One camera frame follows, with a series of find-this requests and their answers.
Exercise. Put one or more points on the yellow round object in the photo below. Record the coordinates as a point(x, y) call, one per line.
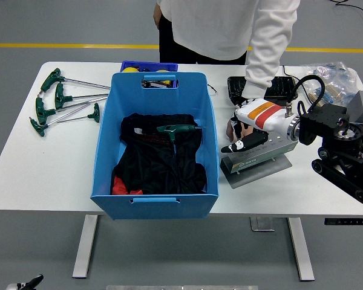
point(130, 70)
point(162, 71)

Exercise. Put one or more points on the person's left hand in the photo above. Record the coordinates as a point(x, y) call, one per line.
point(247, 130)

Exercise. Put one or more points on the large light blue plastic bin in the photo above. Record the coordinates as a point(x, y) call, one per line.
point(157, 210)

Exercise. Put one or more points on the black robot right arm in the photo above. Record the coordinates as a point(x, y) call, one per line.
point(326, 124)

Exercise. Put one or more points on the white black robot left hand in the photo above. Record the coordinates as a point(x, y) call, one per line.
point(30, 283)

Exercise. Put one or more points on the white table leg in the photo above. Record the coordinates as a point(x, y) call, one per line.
point(301, 250)
point(84, 247)

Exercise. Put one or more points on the grey box with display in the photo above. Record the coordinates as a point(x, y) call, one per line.
point(361, 104)

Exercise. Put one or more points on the clear bag of resistors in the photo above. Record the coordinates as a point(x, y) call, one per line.
point(335, 75)

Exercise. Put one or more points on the black plastic tray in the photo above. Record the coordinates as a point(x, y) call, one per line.
point(281, 87)

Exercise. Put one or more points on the person's right hand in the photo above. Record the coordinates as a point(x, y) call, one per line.
point(156, 15)

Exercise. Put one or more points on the black cloth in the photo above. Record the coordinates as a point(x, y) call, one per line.
point(145, 163)

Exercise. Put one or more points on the red cloth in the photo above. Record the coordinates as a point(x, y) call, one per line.
point(119, 187)

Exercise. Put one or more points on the grey metal table bracket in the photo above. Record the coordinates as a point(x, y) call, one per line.
point(262, 224)

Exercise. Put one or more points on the black table control panel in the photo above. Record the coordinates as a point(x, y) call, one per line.
point(348, 221)

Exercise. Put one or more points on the person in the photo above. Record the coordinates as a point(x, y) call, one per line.
point(211, 27)

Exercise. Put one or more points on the small dark blue bin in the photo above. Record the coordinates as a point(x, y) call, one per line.
point(151, 64)

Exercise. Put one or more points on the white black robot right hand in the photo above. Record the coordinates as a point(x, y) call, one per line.
point(266, 116)

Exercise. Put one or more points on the person's left forearm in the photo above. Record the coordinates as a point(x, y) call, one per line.
point(263, 69)

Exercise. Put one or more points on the grey green wrench stand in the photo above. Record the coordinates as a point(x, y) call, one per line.
point(254, 164)

